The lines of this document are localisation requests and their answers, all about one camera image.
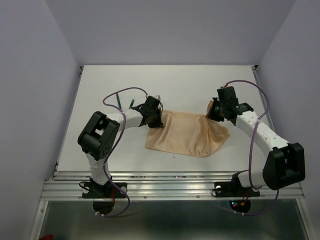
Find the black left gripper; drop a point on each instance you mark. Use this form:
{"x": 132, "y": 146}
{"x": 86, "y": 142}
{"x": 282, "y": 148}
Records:
{"x": 158, "y": 124}

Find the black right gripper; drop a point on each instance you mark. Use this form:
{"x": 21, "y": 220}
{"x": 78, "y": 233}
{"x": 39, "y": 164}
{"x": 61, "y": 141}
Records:
{"x": 210, "y": 114}

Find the beige cloth napkin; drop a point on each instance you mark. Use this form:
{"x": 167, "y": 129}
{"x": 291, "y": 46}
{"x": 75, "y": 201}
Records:
{"x": 187, "y": 134}

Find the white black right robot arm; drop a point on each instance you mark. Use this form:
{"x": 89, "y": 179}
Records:
{"x": 285, "y": 162}

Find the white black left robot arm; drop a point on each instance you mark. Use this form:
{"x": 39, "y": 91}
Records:
{"x": 99, "y": 136}

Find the red object at bottom edge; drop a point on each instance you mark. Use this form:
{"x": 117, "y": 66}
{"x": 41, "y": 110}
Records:
{"x": 47, "y": 237}

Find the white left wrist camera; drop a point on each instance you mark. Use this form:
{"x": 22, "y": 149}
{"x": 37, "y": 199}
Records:
{"x": 158, "y": 97}

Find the green handled knife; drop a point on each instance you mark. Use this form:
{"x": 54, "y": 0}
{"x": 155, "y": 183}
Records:
{"x": 131, "y": 103}

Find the green handled fork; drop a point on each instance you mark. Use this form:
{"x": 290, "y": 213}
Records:
{"x": 118, "y": 101}

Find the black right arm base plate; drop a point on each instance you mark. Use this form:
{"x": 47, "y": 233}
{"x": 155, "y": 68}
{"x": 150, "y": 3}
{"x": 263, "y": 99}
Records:
{"x": 226, "y": 189}

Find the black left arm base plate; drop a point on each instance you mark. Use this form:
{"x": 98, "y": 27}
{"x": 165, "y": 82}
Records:
{"x": 92, "y": 190}

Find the aluminium mounting rail frame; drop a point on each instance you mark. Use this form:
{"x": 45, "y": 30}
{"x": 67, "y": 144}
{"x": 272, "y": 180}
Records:
{"x": 170, "y": 195}

